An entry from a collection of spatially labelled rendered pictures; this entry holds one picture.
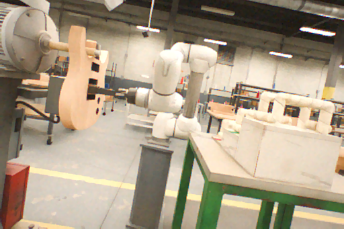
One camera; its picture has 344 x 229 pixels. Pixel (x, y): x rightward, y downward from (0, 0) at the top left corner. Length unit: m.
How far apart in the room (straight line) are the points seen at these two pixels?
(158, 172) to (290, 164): 1.03
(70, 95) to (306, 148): 0.82
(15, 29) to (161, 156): 1.14
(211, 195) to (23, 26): 0.86
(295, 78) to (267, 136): 14.02
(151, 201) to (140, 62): 10.86
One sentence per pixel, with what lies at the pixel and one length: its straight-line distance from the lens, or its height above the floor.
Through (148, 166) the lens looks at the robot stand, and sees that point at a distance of 1.50.
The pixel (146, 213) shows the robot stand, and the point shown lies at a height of 0.14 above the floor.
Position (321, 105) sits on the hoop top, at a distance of 0.74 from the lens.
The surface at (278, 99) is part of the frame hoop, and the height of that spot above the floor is 1.19.
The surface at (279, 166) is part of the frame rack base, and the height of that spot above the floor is 0.98.
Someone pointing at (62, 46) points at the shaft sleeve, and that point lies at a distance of 0.85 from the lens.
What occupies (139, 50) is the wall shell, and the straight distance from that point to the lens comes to 12.16.
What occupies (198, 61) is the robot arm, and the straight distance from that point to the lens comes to 1.23.
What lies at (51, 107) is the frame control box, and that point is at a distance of 1.11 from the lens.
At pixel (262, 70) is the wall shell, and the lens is 13.43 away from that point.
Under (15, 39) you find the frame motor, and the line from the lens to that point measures 0.82.
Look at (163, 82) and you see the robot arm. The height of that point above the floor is 1.18.
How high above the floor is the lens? 1.15
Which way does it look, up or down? 3 degrees down
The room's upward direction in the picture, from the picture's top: 10 degrees clockwise
